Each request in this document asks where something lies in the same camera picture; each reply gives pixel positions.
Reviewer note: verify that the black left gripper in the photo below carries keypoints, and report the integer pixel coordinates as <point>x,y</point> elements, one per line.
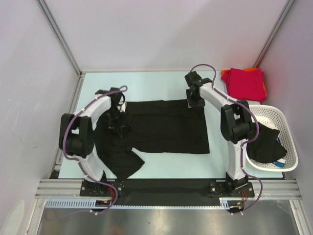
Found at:
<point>118,126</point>

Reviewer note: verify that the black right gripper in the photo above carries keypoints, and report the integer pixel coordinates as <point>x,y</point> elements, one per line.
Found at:
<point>200,104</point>

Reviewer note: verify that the black t shirt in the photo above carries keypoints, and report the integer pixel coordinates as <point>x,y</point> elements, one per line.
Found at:
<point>152,127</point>
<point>266,148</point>

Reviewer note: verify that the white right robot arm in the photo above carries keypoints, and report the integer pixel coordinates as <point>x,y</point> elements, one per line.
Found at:
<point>235,124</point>

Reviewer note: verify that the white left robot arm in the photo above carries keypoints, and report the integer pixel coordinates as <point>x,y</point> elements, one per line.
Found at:
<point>77,140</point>

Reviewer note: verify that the folded red t shirt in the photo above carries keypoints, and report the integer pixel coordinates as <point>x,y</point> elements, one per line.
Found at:
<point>247,83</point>

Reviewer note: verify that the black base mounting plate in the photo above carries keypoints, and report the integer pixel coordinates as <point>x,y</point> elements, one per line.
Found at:
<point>176,192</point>

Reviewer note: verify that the white plastic laundry basket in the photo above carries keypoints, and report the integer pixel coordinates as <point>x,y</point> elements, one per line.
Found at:
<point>273,118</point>

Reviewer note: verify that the black t shirt in basket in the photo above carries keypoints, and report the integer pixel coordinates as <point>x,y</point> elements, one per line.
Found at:
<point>266,148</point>

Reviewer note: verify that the blue white garment in basket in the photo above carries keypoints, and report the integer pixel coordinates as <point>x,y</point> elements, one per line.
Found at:
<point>280,163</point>

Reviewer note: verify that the white slotted cable duct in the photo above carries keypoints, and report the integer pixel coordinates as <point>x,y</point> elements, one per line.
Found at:
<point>78,203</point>

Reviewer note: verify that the right aluminium corner post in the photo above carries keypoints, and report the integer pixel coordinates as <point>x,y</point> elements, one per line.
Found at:
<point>274,32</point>

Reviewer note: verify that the aluminium corner post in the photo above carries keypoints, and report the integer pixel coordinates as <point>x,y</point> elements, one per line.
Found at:
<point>274,32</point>
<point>58,34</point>

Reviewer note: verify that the left aluminium corner post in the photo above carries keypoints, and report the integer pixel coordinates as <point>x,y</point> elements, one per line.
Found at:
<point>58,34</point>

